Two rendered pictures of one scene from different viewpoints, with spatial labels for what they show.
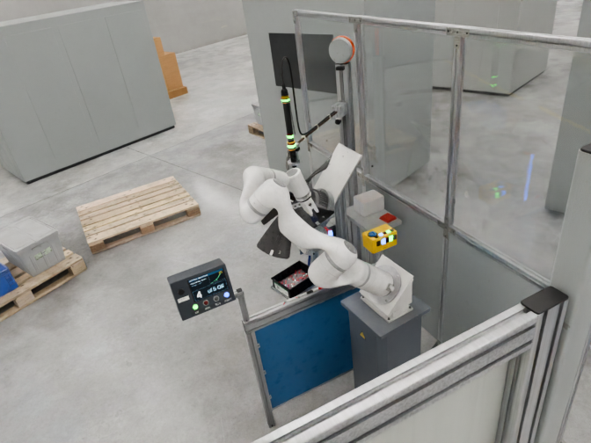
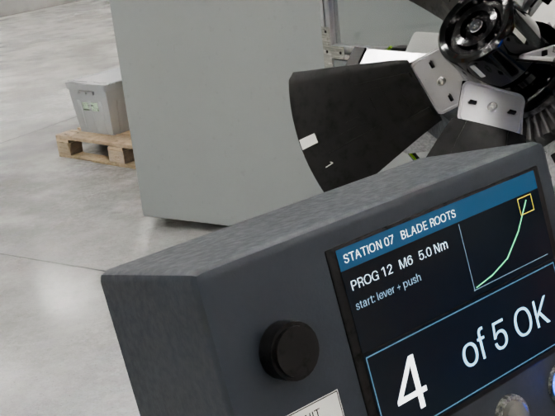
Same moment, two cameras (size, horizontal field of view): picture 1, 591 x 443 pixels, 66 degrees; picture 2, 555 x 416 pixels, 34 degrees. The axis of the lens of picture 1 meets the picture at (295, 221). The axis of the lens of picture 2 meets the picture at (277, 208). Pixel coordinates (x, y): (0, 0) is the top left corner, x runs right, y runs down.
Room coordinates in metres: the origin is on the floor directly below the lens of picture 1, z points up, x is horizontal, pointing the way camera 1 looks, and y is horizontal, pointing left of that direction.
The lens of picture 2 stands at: (1.23, 0.64, 1.41)
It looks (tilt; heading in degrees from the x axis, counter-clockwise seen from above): 19 degrees down; 345
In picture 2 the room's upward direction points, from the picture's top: 6 degrees counter-clockwise
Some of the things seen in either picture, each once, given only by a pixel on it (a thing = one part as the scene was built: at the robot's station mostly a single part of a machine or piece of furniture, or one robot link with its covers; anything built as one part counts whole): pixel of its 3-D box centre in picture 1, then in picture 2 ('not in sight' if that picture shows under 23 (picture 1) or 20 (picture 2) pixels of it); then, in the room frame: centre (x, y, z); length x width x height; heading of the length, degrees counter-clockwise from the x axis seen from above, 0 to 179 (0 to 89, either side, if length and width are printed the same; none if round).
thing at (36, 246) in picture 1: (30, 246); not in sight; (3.80, 2.57, 0.31); 0.60 x 0.42 x 0.33; 49
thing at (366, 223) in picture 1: (370, 216); not in sight; (2.59, -0.50, 0.85); 0.36 x 0.24 x 0.03; 22
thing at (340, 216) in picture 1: (344, 258); not in sight; (2.53, -0.30, 0.58); 0.09 x 0.05 x 1.15; 22
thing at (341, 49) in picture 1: (341, 49); not in sight; (2.88, -0.43, 1.88); 0.16 x 0.07 x 0.16; 57
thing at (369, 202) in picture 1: (367, 201); not in sight; (2.67, -0.50, 0.92); 0.17 x 0.16 x 0.11; 112
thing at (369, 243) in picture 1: (379, 239); not in sight; (2.05, -0.45, 1.02); 0.16 x 0.10 x 0.11; 112
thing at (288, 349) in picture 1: (326, 342); not in sight; (1.91, -0.08, 0.45); 0.82 x 0.02 x 0.66; 112
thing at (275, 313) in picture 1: (320, 294); not in sight; (1.91, -0.08, 0.82); 0.90 x 0.04 x 0.08; 112
